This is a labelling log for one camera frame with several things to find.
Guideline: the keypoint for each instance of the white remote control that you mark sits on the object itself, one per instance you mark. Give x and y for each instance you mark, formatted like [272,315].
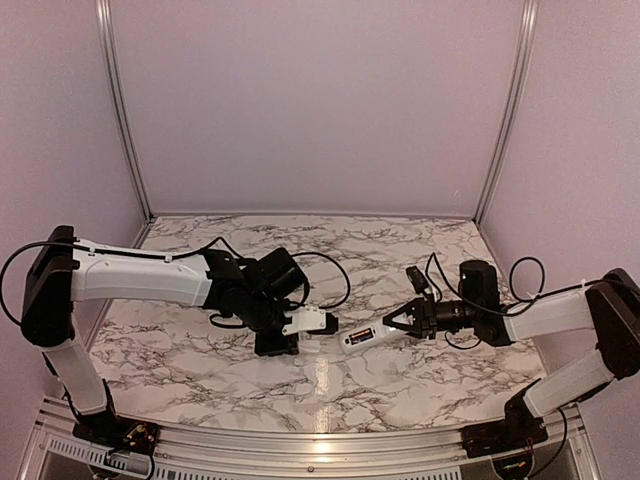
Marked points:
[383,334]

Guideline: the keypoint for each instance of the white battery compartment cover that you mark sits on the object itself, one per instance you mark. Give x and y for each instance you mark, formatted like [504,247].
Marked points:
[309,346]

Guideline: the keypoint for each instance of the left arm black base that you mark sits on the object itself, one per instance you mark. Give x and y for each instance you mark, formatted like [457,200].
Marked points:
[119,433]

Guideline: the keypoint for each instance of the gold AAA battery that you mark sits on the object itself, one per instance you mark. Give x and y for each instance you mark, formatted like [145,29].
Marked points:
[362,331]

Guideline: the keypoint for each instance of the front aluminium frame rail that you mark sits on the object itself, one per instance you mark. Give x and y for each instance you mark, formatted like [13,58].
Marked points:
[190,452]

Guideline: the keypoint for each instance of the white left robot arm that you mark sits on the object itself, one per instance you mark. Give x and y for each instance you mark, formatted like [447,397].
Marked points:
[69,270]

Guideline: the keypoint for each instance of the right rear aluminium frame post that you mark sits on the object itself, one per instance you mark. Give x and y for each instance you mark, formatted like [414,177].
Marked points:
[523,52]

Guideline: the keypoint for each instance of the aluminium frame post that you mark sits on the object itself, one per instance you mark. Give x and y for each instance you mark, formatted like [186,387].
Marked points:
[523,52]
[109,49]

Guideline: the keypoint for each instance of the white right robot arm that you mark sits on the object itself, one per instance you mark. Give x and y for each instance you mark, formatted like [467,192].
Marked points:
[599,318]

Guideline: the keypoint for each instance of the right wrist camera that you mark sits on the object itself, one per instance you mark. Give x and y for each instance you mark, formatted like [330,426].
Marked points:
[420,284]

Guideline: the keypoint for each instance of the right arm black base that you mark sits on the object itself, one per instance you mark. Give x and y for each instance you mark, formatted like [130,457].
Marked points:
[496,437]

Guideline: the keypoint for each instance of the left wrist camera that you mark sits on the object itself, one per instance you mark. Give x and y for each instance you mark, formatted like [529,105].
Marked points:
[310,319]

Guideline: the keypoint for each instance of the purple AAA battery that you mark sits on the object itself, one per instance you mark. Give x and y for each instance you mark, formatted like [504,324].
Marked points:
[359,339]

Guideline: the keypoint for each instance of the left rear aluminium frame post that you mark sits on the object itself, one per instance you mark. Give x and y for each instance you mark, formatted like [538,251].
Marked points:
[109,49]

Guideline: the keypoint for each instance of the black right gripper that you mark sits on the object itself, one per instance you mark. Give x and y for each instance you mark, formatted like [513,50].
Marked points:
[420,328]

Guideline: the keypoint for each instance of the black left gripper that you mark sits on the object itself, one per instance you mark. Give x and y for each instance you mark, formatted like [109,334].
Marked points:
[266,347]

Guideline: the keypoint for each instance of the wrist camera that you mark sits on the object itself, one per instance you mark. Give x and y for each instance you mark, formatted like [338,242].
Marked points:
[420,284]
[310,319]

